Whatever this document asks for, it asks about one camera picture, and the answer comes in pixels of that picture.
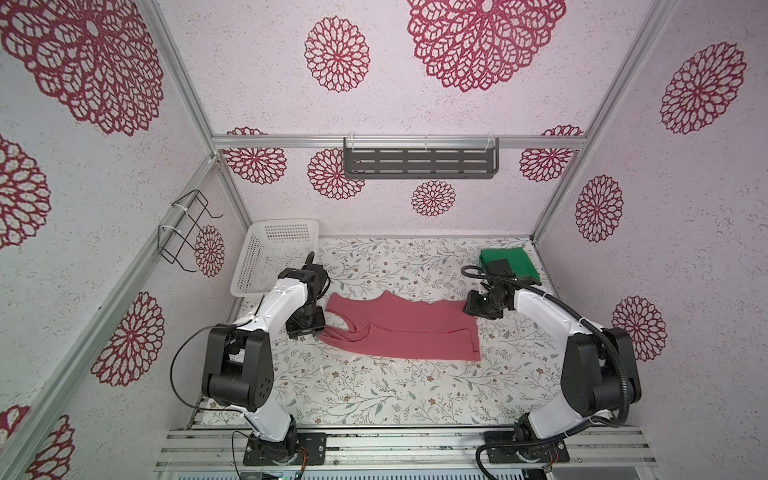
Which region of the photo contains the green tank top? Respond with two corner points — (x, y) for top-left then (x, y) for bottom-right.
(480, 247), (541, 282)

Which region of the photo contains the pink tank top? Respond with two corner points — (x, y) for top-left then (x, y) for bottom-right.
(319, 292), (481, 362)

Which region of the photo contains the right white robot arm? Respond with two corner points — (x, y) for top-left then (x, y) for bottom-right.
(461, 260), (642, 446)

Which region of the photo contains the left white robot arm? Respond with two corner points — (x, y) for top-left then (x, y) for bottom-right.
(201, 262), (330, 444)

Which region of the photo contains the white plastic laundry basket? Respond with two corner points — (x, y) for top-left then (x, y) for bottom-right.
(230, 219), (319, 298)

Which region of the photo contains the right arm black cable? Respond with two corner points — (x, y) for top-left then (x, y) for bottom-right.
(460, 264), (631, 480)

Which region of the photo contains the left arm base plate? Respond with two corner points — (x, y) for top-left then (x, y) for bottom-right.
(242, 432), (328, 467)

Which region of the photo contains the black wire wall rack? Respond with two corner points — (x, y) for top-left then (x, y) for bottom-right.
(155, 189), (222, 273)

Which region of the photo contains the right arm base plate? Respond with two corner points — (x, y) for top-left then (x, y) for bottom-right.
(483, 430), (571, 464)

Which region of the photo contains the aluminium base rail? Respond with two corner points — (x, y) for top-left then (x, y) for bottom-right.
(152, 427), (658, 479)

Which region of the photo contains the dark grey wall shelf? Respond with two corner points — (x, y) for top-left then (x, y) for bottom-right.
(342, 138), (499, 180)

